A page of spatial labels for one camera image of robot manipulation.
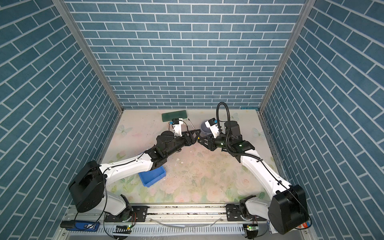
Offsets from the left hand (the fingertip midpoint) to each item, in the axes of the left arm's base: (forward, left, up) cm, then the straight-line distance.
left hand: (198, 132), depth 76 cm
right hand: (-2, 0, -2) cm, 3 cm away
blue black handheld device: (-36, +54, -21) cm, 68 cm away
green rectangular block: (+34, +22, -25) cm, 47 cm away
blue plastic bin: (-15, +27, -23) cm, 38 cm away
